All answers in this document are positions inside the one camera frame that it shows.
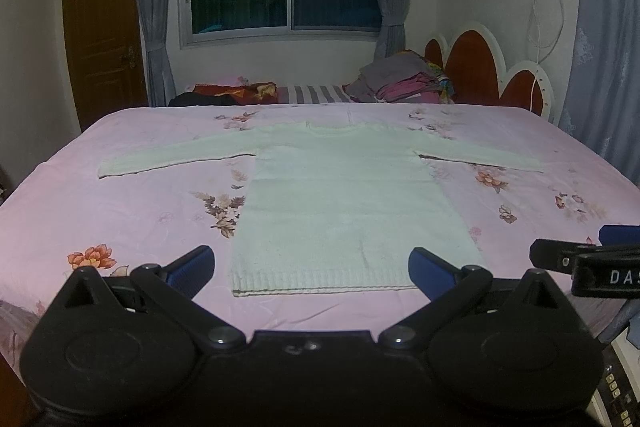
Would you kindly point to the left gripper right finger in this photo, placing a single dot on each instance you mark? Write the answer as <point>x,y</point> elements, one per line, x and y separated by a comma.
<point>452,292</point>

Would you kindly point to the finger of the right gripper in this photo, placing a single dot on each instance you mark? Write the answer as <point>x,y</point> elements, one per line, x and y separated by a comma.
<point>612,235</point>
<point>558,256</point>

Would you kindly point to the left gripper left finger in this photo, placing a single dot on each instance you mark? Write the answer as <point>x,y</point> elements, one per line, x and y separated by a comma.
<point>171,289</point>

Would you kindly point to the pale green knit sweater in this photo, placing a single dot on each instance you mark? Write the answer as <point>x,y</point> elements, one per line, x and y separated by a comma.
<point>332,209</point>

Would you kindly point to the pile of folded clothes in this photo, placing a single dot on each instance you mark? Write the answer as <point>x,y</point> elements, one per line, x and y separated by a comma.
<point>405,77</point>

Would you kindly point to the blue patterned side curtain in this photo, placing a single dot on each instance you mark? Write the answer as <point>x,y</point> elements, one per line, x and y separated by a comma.
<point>601,106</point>

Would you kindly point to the white appliance control panel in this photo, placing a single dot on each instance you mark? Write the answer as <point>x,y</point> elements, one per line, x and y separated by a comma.
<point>616,400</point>

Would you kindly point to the pink floral bed sheet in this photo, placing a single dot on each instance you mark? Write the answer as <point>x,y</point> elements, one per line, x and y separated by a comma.
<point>64,216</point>

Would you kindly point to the black cloth on bed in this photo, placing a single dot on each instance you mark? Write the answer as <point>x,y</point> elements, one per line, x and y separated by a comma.
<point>187,99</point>

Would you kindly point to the red white headboard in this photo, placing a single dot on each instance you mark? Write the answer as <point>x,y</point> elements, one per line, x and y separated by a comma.
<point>474,64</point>

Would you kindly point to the red orange patterned cloth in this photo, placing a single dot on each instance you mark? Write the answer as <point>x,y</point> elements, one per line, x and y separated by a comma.
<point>246,94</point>

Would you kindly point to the striped purple white pillow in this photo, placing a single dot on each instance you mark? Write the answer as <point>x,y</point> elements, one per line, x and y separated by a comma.
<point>310,95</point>

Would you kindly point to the brown wooden door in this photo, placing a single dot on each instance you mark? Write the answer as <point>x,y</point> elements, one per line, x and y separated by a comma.
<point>104,57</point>

